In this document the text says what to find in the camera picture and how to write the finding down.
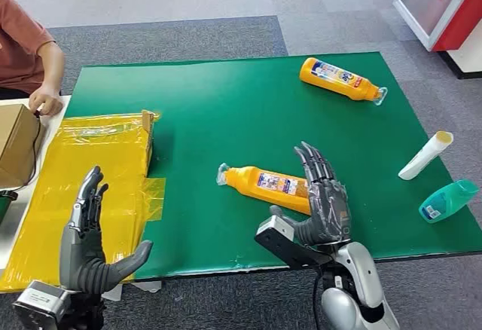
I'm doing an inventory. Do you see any person's hand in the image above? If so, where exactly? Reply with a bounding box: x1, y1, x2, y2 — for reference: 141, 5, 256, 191
29, 84, 64, 117

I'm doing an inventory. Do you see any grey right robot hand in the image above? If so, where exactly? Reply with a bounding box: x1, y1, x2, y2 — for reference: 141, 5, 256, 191
269, 141, 352, 249

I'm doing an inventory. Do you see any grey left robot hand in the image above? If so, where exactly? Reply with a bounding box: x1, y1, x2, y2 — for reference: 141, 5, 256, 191
59, 166, 153, 296

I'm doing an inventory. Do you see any orange bottle with clear cap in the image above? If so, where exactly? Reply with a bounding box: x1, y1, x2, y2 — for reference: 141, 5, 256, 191
299, 57, 388, 107
216, 163, 312, 216

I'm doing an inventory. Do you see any teal plastic bottle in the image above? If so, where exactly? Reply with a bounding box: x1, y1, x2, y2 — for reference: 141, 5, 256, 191
419, 179, 480, 225

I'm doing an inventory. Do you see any brown cardboard box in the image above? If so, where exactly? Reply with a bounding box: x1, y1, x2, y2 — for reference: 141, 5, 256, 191
0, 104, 48, 190

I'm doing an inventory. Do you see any person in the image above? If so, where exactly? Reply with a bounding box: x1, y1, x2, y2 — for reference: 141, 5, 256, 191
0, 0, 66, 117

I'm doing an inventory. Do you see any yellow plastic sheet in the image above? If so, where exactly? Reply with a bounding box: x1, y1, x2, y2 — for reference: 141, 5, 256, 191
0, 110, 167, 294

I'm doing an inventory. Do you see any dark green container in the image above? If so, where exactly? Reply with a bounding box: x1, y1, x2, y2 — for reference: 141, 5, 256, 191
0, 190, 18, 224

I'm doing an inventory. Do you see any cardboard flap with yellow tape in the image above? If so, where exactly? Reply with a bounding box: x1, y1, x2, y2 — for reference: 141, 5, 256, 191
141, 110, 155, 176

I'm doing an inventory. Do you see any white tube with yellow cap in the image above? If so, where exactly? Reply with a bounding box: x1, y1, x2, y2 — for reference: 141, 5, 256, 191
398, 130, 455, 182

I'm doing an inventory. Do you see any green table mat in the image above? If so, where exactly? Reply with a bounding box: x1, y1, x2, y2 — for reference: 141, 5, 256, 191
64, 51, 482, 281

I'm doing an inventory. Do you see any white cabinet with black base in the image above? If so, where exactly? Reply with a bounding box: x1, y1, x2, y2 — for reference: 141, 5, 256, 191
438, 18, 482, 80

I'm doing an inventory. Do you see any red and white sign board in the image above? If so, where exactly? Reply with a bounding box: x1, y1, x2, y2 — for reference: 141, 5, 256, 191
392, 0, 482, 53

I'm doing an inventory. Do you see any thin black cable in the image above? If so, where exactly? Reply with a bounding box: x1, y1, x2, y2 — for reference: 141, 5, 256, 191
15, 110, 42, 191

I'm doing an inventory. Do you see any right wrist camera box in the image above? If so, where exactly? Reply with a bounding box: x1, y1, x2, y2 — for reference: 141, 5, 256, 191
255, 215, 333, 270

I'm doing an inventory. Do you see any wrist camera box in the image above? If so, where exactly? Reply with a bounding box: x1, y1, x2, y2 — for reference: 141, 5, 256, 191
13, 281, 72, 330
255, 215, 333, 270

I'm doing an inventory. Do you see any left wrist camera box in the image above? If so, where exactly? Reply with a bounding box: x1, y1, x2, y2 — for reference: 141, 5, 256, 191
13, 281, 72, 330

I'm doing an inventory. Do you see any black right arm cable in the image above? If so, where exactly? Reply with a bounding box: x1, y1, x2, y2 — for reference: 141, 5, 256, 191
312, 267, 325, 330

